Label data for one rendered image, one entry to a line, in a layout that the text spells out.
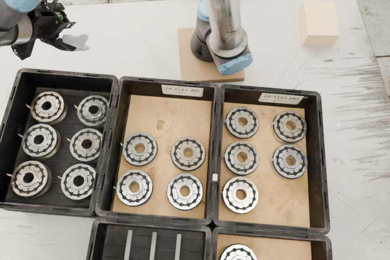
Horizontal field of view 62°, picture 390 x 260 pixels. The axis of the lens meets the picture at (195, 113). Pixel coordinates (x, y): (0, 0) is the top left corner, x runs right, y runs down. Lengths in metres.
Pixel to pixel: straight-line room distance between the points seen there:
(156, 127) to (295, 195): 0.46
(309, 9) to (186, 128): 0.69
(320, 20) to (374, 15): 1.26
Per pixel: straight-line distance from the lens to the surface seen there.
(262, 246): 0.98
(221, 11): 0.80
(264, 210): 0.99
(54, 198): 1.04
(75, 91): 1.12
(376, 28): 2.56
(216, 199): 0.87
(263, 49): 1.32
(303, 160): 1.01
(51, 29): 0.84
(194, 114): 1.03
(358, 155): 1.27
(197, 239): 0.96
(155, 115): 1.03
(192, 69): 1.21
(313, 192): 1.00
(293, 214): 1.01
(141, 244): 0.97
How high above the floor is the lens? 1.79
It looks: 69 degrees down
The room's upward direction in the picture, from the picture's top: 4 degrees clockwise
